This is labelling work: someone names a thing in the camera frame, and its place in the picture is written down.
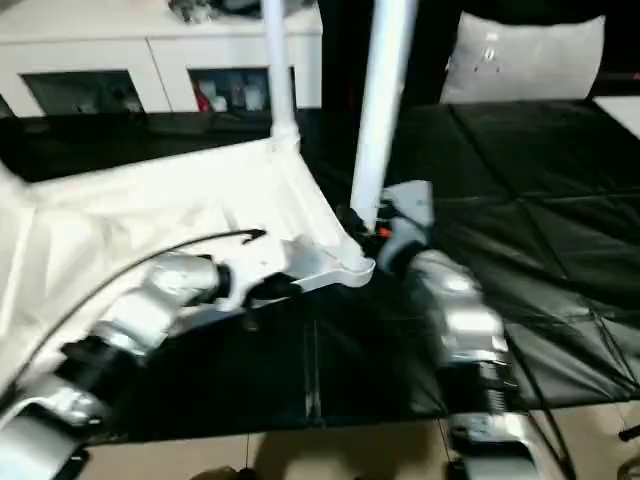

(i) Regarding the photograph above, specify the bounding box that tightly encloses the white flat sheet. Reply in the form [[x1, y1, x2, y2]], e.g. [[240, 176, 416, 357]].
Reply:
[[598, 95, 640, 137]]

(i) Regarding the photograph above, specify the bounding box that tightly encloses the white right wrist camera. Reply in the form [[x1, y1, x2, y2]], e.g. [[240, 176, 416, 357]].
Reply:
[[380, 180, 437, 251]]

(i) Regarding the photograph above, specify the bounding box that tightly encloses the black table mat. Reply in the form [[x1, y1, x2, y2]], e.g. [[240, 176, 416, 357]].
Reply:
[[0, 98, 640, 446]]

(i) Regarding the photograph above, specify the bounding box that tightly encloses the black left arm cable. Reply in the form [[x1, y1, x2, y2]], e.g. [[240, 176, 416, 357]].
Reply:
[[0, 229, 267, 401]]

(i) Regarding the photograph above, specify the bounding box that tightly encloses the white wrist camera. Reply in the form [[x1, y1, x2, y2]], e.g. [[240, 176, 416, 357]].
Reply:
[[380, 180, 437, 251], [222, 238, 303, 303]]

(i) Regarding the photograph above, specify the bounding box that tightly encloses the white glass-door cabinet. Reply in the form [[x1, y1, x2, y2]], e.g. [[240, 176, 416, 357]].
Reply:
[[0, 0, 324, 117]]

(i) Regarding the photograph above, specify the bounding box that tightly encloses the light grey cushion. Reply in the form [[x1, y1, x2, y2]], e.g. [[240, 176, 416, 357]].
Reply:
[[440, 12, 607, 105]]

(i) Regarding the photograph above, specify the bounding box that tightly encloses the white plastic table top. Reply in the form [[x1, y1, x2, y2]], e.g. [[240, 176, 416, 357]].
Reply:
[[0, 135, 377, 386]]

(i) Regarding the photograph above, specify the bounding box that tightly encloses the white plastic table leg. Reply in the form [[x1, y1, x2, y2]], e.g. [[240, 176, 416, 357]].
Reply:
[[350, 0, 419, 233], [0, 163, 29, 201], [262, 0, 303, 153]]

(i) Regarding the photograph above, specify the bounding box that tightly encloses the black tall cabinet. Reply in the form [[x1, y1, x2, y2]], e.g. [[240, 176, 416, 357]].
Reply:
[[320, 0, 463, 109]]

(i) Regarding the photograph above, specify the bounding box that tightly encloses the grey carry case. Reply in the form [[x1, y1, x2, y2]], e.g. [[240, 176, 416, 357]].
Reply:
[[168, 0, 321, 25]]

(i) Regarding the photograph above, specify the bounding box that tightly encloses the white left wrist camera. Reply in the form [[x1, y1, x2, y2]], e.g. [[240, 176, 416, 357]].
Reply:
[[222, 238, 303, 303]]

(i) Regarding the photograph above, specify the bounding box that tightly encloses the black robot foot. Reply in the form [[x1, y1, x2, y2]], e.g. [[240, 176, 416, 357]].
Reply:
[[195, 465, 256, 480]]

